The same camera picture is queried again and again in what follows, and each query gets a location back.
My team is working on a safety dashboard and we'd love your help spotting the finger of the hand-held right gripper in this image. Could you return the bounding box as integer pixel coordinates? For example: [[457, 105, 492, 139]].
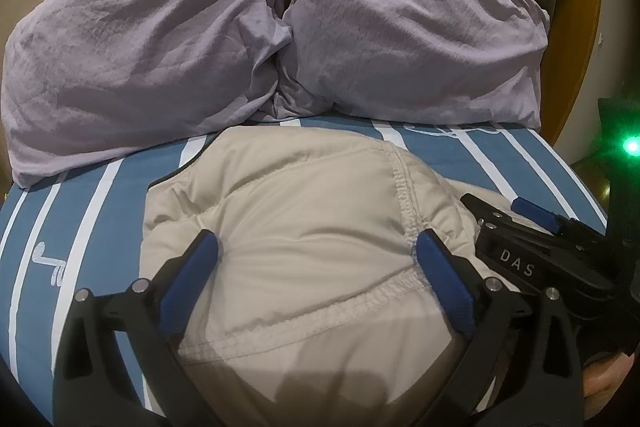
[[460, 193, 507, 234], [511, 198, 581, 238]]

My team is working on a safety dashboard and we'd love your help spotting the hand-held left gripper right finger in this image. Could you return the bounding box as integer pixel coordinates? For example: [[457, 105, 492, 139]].
[[415, 229, 583, 427]]

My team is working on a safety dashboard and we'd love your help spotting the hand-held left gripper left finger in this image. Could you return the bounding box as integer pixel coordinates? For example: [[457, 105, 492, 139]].
[[52, 229, 221, 427]]

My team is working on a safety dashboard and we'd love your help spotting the beige puffer jacket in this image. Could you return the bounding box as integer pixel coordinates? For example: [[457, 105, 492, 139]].
[[137, 127, 583, 427]]

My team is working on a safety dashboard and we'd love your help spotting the person's right hand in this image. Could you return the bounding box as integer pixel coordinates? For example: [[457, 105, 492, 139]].
[[582, 349, 640, 414]]

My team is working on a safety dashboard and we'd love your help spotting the blue white striped bed sheet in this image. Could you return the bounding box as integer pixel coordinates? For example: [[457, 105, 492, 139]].
[[0, 114, 608, 427]]

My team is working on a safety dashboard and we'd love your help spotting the purple pillow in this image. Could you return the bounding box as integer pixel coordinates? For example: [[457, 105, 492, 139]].
[[0, 0, 293, 190], [272, 0, 551, 130]]

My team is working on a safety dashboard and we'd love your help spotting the wooden door frame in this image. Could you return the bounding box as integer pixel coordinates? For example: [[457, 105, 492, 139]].
[[495, 0, 603, 148]]

